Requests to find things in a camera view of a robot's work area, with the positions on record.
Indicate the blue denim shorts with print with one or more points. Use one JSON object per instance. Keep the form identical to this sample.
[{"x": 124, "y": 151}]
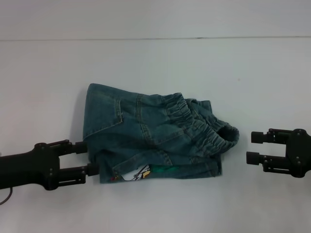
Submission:
[{"x": 150, "y": 136}]

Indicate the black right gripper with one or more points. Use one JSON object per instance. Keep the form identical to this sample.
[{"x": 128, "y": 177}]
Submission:
[{"x": 300, "y": 153}]

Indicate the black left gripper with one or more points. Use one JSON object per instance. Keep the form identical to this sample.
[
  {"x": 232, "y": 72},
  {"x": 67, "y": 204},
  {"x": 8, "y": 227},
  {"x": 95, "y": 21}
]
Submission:
[{"x": 26, "y": 170}]

